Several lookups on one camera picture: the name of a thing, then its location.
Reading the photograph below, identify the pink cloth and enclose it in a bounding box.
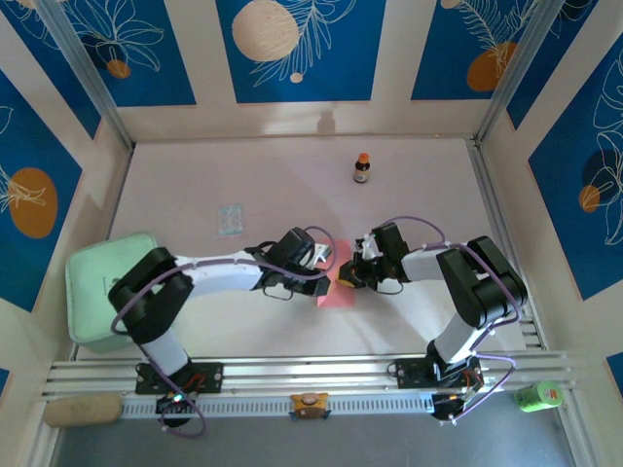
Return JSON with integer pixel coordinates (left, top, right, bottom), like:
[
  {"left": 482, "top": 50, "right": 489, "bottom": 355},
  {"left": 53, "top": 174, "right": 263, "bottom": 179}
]
[{"left": 314, "top": 240, "right": 355, "bottom": 308}]

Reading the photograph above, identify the slotted grey cable duct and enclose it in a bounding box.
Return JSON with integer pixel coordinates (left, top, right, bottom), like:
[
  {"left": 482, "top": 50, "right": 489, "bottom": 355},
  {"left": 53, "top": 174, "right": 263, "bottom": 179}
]
[{"left": 119, "top": 391, "right": 435, "bottom": 420}]

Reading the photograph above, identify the yellow clamp fixture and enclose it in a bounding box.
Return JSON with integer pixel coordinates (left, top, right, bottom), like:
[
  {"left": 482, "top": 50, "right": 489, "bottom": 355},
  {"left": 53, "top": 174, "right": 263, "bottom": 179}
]
[{"left": 289, "top": 391, "right": 332, "bottom": 420}]

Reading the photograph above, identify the small brown bottle orange cap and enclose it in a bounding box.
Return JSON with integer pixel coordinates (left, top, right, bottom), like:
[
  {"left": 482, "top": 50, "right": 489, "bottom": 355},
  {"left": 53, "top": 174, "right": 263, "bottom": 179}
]
[{"left": 351, "top": 152, "right": 371, "bottom": 185}]

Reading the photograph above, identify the aluminium corner post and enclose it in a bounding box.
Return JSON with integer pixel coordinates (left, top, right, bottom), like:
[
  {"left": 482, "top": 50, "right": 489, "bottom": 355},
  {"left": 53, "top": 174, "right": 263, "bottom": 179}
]
[
  {"left": 474, "top": 0, "right": 561, "bottom": 147},
  {"left": 36, "top": 0, "right": 136, "bottom": 151}
]

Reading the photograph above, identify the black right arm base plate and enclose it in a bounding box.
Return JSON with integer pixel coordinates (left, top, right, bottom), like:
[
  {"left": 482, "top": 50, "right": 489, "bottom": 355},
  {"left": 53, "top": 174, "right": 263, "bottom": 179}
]
[{"left": 388, "top": 358, "right": 483, "bottom": 390}]

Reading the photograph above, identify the aluminium rail frame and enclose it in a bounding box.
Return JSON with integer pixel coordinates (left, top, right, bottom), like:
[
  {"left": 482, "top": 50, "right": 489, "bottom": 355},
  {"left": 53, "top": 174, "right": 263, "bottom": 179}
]
[{"left": 41, "top": 349, "right": 578, "bottom": 401}]

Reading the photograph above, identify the beige foam roll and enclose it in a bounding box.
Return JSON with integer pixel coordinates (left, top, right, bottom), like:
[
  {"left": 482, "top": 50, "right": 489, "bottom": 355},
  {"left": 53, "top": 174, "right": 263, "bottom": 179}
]
[{"left": 43, "top": 393, "right": 123, "bottom": 429}]

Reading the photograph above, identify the mint green case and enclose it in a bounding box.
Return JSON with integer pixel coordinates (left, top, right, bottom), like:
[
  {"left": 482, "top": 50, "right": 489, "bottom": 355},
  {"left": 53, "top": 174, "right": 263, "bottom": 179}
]
[{"left": 64, "top": 232, "right": 160, "bottom": 355}]

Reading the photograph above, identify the aluminium side rail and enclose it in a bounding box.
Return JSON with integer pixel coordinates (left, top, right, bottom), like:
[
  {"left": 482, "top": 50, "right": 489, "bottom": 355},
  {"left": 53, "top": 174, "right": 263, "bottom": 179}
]
[{"left": 465, "top": 139, "right": 546, "bottom": 351}]

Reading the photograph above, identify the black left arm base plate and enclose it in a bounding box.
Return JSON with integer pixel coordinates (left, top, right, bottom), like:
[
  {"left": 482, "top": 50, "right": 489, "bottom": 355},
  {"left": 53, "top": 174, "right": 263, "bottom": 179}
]
[{"left": 134, "top": 362, "right": 225, "bottom": 395}]

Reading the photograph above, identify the clear plastic packet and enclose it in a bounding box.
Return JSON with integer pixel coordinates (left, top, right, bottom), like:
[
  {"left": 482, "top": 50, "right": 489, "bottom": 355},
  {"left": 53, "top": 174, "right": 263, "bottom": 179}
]
[{"left": 217, "top": 204, "right": 244, "bottom": 238}]

